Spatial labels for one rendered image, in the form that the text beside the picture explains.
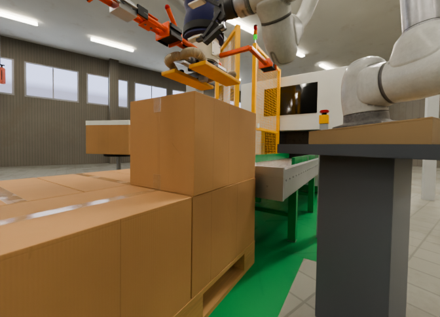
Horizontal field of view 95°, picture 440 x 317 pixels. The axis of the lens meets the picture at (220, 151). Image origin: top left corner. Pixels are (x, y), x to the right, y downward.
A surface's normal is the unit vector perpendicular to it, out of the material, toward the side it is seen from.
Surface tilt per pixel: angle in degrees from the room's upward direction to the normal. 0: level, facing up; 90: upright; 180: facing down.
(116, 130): 90
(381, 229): 90
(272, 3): 141
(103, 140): 90
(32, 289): 90
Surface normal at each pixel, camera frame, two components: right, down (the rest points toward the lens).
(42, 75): 0.59, 0.04
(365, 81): -0.91, -0.04
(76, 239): 0.84, 0.03
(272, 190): -0.55, 0.02
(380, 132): -0.81, 0.00
